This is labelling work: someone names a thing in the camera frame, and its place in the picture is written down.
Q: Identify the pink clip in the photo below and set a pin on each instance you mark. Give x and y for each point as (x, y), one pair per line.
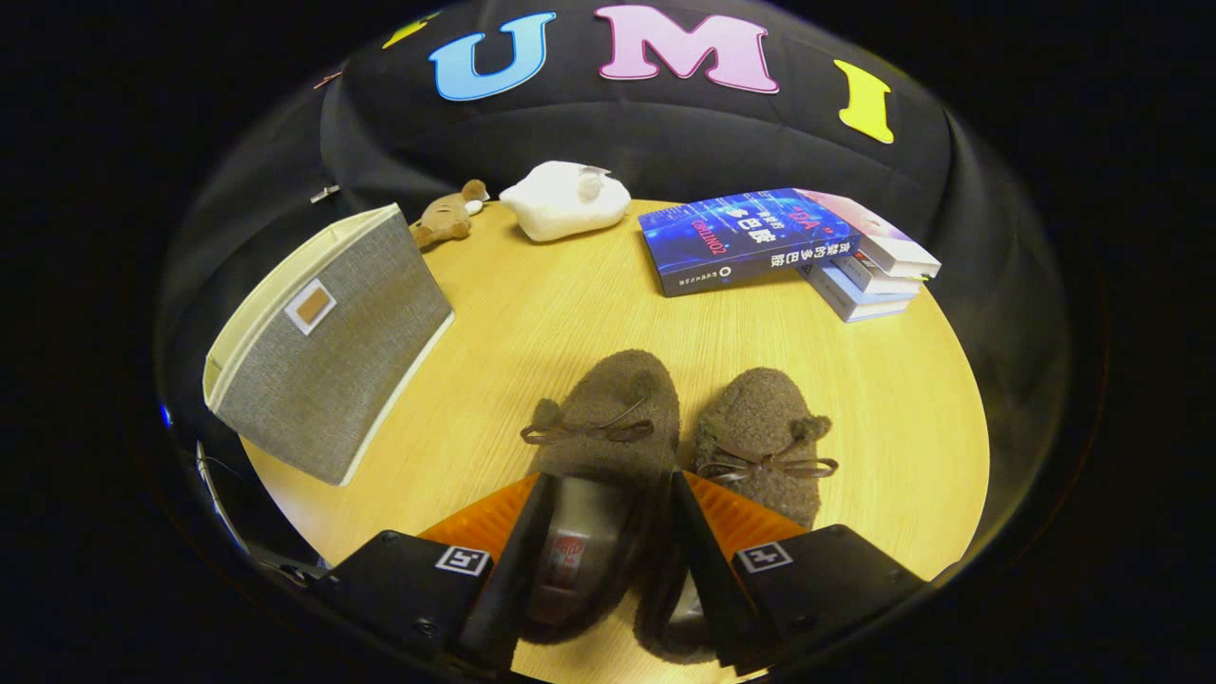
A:
(327, 81)

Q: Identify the white plush toy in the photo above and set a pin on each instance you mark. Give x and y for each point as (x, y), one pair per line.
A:
(560, 204)

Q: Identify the pink book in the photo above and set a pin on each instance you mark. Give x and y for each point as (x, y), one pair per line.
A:
(893, 249)

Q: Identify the black backdrop cloth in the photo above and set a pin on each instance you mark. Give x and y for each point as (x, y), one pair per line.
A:
(665, 142)

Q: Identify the grey fabric storage box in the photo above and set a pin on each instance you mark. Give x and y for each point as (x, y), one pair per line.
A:
(332, 380)

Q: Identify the silver clip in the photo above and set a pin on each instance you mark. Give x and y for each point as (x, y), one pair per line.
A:
(324, 194)

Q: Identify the light blue book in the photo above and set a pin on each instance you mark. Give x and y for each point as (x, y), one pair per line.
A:
(855, 306)

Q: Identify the brown fuzzy shoe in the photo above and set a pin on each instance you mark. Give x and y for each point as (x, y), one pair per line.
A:
(760, 418)
(617, 399)

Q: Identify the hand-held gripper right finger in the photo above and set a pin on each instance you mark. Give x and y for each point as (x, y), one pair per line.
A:
(712, 579)

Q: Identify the white book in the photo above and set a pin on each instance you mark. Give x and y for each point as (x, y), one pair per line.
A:
(879, 282)

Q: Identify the brown plush toy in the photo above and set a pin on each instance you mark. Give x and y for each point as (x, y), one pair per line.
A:
(445, 220)

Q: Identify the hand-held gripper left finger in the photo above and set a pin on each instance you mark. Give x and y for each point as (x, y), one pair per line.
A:
(518, 579)

